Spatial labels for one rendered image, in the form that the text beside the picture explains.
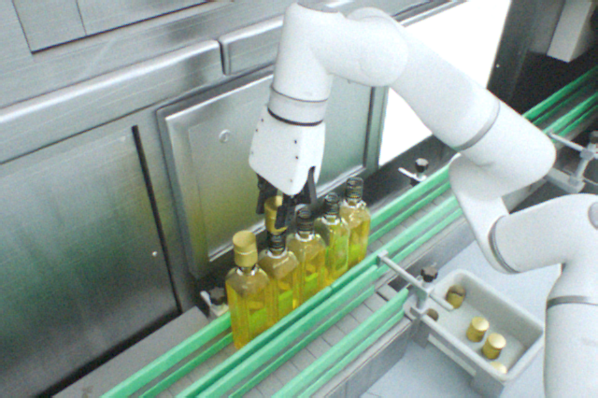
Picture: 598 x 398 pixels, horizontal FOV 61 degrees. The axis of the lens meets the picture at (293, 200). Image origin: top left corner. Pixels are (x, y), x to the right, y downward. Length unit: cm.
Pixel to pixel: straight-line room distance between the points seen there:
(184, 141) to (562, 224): 51
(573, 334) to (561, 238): 12
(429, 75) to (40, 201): 54
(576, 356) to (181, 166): 57
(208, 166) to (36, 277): 29
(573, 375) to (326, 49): 47
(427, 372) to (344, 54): 71
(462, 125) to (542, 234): 18
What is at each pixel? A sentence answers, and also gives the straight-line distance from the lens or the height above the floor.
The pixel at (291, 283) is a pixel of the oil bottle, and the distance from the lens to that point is 84.
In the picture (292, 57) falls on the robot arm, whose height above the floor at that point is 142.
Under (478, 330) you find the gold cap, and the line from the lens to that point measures 112.
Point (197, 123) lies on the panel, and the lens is 74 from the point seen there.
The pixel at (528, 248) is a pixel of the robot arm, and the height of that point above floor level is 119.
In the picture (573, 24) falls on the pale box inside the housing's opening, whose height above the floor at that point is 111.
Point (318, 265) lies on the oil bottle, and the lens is 87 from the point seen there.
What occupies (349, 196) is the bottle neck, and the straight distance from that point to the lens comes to 87.
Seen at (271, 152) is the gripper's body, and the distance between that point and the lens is 68.
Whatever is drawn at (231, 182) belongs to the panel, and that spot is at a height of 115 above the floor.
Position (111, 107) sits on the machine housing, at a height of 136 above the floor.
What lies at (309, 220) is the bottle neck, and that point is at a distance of 79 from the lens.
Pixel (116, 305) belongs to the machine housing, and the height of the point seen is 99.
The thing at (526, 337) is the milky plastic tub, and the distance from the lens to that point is 118.
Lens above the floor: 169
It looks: 42 degrees down
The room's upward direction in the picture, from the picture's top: straight up
